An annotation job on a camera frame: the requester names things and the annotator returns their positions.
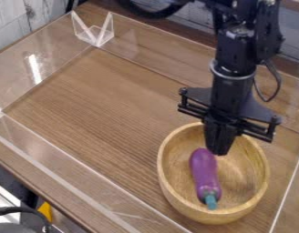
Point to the clear acrylic tray wall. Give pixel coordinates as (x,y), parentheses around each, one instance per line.
(95,202)

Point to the brown wooden bowl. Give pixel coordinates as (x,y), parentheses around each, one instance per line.
(244,174)

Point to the yellow black device corner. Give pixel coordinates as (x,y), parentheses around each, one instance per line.
(55,217)

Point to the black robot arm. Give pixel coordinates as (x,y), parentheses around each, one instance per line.
(249,39)

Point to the clear acrylic corner bracket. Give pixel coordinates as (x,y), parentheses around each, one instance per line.
(97,35)

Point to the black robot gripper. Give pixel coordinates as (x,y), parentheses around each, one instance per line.
(229,111)

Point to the purple toy eggplant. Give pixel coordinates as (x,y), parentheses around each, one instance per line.
(205,173)

